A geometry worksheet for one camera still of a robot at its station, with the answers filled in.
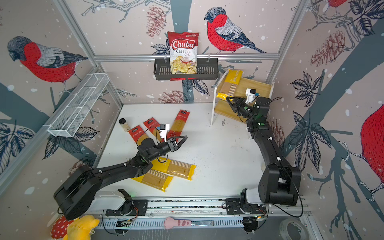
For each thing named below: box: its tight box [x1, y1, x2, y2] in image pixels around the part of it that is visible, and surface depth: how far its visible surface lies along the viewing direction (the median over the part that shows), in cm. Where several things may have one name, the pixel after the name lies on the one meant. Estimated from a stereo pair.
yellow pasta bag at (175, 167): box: [149, 157, 197, 181], surface depth 86 cm
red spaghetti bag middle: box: [143, 117, 165, 144], surface depth 107 cm
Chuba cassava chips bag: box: [167, 31, 199, 81], surface depth 87 cm
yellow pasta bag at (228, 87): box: [216, 69, 244, 102], surface depth 84 cm
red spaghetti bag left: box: [128, 125, 149, 147], surface depth 103 cm
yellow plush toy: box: [63, 215, 100, 240], surface depth 64 cm
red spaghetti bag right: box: [166, 109, 190, 140], surface depth 111 cm
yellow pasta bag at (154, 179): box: [131, 169, 174, 193], surface depth 83 cm
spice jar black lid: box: [118, 118, 131, 132], surface depth 100 cm
